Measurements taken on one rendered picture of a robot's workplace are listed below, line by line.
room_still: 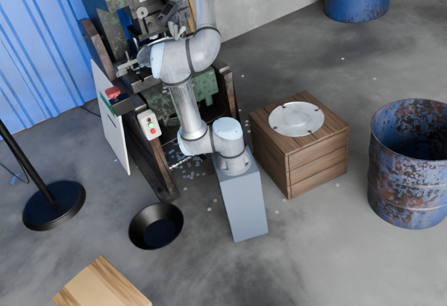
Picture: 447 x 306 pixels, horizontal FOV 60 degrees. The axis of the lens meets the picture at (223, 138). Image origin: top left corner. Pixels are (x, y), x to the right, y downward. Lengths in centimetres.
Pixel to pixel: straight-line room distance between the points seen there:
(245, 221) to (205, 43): 93
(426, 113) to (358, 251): 73
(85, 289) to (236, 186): 73
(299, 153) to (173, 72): 87
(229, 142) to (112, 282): 72
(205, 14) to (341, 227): 122
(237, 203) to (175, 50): 80
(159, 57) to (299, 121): 98
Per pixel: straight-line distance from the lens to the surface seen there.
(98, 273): 173
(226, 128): 157
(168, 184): 221
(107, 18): 219
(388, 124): 207
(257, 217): 191
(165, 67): 133
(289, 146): 193
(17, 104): 329
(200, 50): 131
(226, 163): 166
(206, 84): 206
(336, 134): 203
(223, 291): 190
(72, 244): 234
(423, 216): 202
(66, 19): 314
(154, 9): 198
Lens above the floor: 165
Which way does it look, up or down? 40 degrees down
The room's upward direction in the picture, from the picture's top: 12 degrees counter-clockwise
